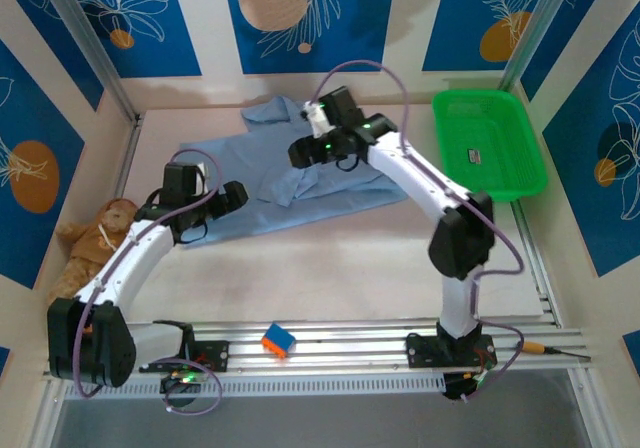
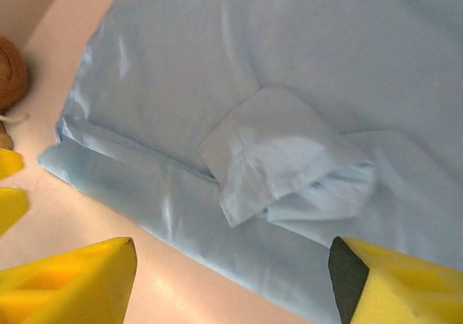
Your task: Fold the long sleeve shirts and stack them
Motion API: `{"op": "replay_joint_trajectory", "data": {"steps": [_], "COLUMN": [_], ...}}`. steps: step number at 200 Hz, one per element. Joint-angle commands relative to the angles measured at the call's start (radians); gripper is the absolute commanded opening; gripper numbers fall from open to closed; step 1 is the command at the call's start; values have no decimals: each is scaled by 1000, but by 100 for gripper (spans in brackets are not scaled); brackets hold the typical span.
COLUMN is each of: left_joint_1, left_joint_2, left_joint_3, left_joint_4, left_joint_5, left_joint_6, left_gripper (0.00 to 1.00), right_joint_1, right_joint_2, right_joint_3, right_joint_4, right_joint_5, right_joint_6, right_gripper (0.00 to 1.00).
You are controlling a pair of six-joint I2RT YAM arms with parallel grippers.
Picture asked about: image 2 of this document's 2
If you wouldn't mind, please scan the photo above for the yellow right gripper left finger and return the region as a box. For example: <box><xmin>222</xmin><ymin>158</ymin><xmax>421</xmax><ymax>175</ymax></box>
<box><xmin>0</xmin><ymin>236</ymin><xmax>139</xmax><ymax>324</ymax></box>

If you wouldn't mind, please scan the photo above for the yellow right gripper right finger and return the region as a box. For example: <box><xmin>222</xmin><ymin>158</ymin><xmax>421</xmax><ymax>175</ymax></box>
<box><xmin>328</xmin><ymin>235</ymin><xmax>463</xmax><ymax>324</ymax></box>

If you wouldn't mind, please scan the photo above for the light blue long sleeve shirt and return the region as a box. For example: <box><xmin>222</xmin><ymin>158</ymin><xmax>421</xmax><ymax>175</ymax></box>
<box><xmin>37</xmin><ymin>0</ymin><xmax>463</xmax><ymax>324</ymax></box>

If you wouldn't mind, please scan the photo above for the brown teddy bear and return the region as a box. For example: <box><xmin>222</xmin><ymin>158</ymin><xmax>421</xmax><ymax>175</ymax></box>
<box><xmin>0</xmin><ymin>36</ymin><xmax>30</xmax><ymax>150</ymax></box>

